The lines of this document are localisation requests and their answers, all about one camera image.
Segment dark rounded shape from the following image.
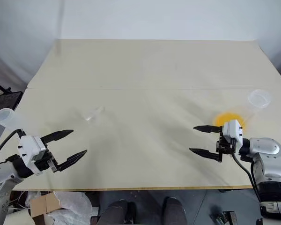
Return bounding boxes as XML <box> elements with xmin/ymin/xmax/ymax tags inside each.
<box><xmin>163</xmin><ymin>196</ymin><xmax>187</xmax><ymax>225</ymax></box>
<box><xmin>100</xmin><ymin>199</ymin><xmax>137</xmax><ymax>225</ymax></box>

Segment white plastic bag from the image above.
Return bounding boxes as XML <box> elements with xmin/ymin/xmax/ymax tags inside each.
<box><xmin>46</xmin><ymin>191</ymin><xmax>92</xmax><ymax>225</ymax></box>

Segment large clear conical flask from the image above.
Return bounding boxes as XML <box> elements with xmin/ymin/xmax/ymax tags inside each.
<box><xmin>212</xmin><ymin>89</ymin><xmax>272</xmax><ymax>133</ymax></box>

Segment small clear conical flask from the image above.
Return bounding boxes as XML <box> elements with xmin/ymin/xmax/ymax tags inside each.
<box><xmin>81</xmin><ymin>105</ymin><xmax>106</xmax><ymax>124</ymax></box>

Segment metal clamp bracket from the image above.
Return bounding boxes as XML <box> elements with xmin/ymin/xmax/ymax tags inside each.
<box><xmin>216</xmin><ymin>210</ymin><xmax>237</xmax><ymax>225</ymax></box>

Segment brown cardboard box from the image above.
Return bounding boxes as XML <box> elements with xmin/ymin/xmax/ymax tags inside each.
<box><xmin>30</xmin><ymin>191</ymin><xmax>63</xmax><ymax>218</ymax></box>

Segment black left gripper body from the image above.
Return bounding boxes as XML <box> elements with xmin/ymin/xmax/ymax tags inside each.
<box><xmin>34</xmin><ymin>145</ymin><xmax>61</xmax><ymax>174</ymax></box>

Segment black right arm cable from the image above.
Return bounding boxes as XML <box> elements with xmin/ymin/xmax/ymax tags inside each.
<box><xmin>231</xmin><ymin>152</ymin><xmax>259</xmax><ymax>190</ymax></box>

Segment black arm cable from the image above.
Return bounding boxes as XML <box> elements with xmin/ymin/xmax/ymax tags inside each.
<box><xmin>231</xmin><ymin>152</ymin><xmax>259</xmax><ymax>190</ymax></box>
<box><xmin>0</xmin><ymin>128</ymin><xmax>26</xmax><ymax>166</ymax></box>

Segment frosted plastic cylinder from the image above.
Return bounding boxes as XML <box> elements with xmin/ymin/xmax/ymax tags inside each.
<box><xmin>0</xmin><ymin>108</ymin><xmax>24</xmax><ymax>133</ymax></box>

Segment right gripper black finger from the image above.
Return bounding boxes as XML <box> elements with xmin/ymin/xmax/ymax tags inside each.
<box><xmin>189</xmin><ymin>147</ymin><xmax>220</xmax><ymax>162</ymax></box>
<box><xmin>193</xmin><ymin>125</ymin><xmax>222</xmax><ymax>134</ymax></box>

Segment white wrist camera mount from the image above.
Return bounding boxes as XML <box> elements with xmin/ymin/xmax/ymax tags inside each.
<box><xmin>222</xmin><ymin>119</ymin><xmax>244</xmax><ymax>152</ymax></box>
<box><xmin>17</xmin><ymin>135</ymin><xmax>48</xmax><ymax>176</ymax></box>

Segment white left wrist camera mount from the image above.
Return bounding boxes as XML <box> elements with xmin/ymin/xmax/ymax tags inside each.
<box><xmin>17</xmin><ymin>135</ymin><xmax>48</xmax><ymax>176</ymax></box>

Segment black mesh metal rack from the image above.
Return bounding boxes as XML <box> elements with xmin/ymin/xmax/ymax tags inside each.
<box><xmin>0</xmin><ymin>77</ymin><xmax>23</xmax><ymax>115</ymax></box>

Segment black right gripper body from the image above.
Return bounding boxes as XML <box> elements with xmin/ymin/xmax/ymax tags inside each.
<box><xmin>215</xmin><ymin>126</ymin><xmax>237</xmax><ymax>163</ymax></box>

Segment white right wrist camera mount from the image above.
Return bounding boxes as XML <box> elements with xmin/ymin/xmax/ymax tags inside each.
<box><xmin>222</xmin><ymin>119</ymin><xmax>244</xmax><ymax>152</ymax></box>

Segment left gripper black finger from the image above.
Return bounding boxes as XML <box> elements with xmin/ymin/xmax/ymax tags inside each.
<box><xmin>41</xmin><ymin>129</ymin><xmax>74</xmax><ymax>146</ymax></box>
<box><xmin>56</xmin><ymin>150</ymin><xmax>88</xmax><ymax>173</ymax></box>

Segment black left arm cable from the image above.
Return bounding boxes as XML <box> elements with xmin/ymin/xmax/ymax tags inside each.
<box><xmin>0</xmin><ymin>128</ymin><xmax>26</xmax><ymax>166</ymax></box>

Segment thin white cables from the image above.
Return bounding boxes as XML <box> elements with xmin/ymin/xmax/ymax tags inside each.
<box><xmin>10</xmin><ymin>191</ymin><xmax>31</xmax><ymax>211</ymax></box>

